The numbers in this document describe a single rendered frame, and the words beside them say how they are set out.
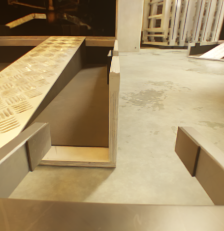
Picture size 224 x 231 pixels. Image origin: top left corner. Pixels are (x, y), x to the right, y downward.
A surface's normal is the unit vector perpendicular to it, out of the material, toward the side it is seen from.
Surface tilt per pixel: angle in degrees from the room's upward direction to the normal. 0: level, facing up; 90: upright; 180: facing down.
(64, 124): 1
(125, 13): 90
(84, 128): 1
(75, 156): 1
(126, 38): 90
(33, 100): 12
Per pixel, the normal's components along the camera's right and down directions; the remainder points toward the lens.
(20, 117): 0.01, -0.79
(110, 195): 0.01, -0.90
